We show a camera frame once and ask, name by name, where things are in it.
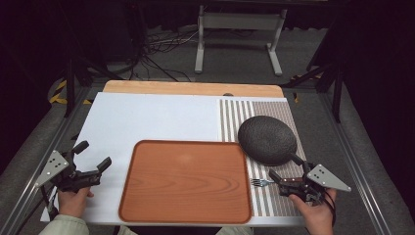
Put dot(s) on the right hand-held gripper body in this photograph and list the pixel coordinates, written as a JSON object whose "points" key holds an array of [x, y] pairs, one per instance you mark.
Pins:
{"points": [[326, 178]]}

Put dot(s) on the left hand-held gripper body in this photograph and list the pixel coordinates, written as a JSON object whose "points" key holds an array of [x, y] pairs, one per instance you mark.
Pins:
{"points": [[73, 181]]}

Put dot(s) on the person's left hand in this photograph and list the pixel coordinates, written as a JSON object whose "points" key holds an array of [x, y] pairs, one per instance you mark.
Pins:
{"points": [[72, 203]]}

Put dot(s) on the person's right hand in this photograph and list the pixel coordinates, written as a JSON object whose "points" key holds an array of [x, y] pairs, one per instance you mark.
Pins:
{"points": [[318, 217]]}

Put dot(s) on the dark grey oval plate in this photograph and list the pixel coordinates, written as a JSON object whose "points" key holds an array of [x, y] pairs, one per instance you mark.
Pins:
{"points": [[267, 140]]}

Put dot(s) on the striped placemat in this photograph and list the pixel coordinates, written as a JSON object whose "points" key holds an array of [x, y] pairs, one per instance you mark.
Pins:
{"points": [[277, 109]]}

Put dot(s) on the white mat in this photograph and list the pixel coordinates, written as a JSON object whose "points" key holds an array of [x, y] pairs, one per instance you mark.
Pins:
{"points": [[147, 117]]}

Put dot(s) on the black tripod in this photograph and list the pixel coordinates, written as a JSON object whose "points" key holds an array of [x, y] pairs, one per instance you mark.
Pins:
{"points": [[76, 70]]}

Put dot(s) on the brown wooden tray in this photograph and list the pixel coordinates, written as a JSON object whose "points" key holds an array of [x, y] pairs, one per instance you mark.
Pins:
{"points": [[184, 182]]}

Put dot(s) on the black stand legs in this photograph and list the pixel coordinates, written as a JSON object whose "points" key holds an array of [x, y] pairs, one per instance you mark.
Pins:
{"points": [[329, 76]]}

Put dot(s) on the grey metal stand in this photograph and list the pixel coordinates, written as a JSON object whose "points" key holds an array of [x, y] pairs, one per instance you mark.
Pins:
{"points": [[239, 21]]}

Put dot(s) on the aluminium rail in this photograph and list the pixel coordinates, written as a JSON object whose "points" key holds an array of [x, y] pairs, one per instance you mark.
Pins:
{"points": [[39, 163], [355, 163]]}

